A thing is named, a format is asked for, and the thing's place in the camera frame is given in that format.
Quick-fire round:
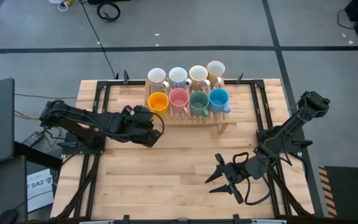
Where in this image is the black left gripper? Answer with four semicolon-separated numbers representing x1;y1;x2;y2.
121;105;163;147

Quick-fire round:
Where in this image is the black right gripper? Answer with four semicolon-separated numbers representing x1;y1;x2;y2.
205;153;254;205

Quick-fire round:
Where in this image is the yellow-orange faceted mug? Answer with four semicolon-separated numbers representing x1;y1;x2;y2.
147;91;170;119

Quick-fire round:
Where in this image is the pink faceted mug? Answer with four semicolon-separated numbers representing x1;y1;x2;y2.
168;87;191;115

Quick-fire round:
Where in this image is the patterned white mug pink rim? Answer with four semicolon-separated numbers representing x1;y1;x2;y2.
147;67;170;93

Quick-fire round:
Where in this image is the green faceted mug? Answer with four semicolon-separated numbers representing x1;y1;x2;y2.
188;90;211;118

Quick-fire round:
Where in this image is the white mug blue pattern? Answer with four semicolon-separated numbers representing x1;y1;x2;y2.
168;66;193;90

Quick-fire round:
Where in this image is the red-patterned mug yellow rim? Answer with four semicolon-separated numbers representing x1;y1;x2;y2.
188;65;211;91

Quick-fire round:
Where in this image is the blue faceted mug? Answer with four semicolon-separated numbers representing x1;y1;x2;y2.
208;88;231;114

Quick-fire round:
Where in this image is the wooden slatted rack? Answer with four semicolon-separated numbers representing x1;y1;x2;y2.
144;77;230;135

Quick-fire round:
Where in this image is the black power adapter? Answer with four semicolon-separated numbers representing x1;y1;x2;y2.
22;131;45;148

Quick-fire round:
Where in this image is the white printed paper sheet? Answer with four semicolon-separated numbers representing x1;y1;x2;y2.
26;168;55;213

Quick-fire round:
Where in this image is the black hazard-striped mat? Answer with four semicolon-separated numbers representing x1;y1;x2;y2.
318;165;358;218

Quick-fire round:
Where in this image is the black computer mouse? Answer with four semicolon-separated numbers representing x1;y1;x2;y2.
0;208;19;224

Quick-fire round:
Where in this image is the long black floor cable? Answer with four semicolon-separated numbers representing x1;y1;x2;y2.
79;0;118;79

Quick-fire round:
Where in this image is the coiled black cable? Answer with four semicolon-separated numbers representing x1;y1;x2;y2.
96;1;122;23

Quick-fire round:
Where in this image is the yellow floor cable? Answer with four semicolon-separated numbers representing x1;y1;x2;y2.
14;109;42;123

